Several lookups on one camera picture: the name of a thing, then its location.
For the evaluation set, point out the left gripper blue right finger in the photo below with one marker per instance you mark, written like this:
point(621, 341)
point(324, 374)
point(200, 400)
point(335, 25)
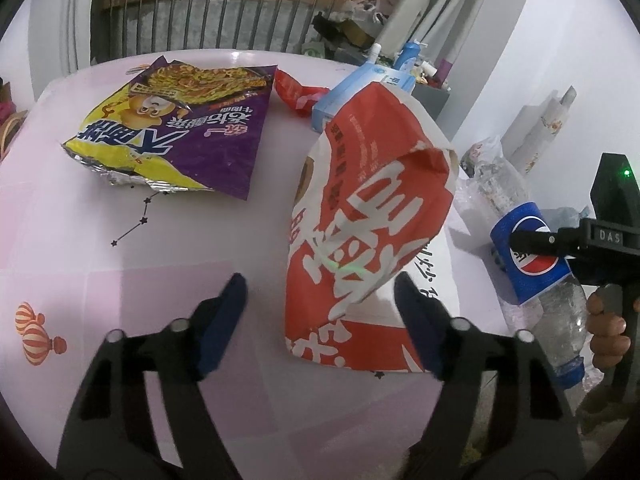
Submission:
point(532, 433)

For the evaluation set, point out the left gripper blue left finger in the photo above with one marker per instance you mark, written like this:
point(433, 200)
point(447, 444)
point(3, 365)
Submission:
point(109, 433)

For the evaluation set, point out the clear Pepsi plastic bottle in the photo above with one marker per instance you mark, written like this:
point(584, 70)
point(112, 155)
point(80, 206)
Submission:
point(536, 292)

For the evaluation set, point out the red white paper food bag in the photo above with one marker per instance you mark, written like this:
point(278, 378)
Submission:
point(375, 189)

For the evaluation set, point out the blue white carton box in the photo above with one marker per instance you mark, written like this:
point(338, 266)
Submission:
point(369, 71)

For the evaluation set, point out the purple yellow noodle snack bag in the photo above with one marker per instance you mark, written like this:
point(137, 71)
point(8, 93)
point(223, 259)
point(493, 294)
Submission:
point(179, 127)

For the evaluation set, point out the person's right hand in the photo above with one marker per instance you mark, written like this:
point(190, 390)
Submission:
point(608, 342)

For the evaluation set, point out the grey storage cabinet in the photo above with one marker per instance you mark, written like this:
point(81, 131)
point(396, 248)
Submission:
point(432, 99)

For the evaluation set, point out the blue white lotion bottle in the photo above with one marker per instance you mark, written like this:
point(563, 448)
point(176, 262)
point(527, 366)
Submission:
point(407, 56)

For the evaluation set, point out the small red wrapper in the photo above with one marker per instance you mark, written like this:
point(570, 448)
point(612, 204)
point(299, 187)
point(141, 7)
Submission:
point(300, 99)

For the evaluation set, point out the metal balcony railing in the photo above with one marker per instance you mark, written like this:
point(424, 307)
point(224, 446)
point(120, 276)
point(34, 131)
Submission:
point(122, 28)

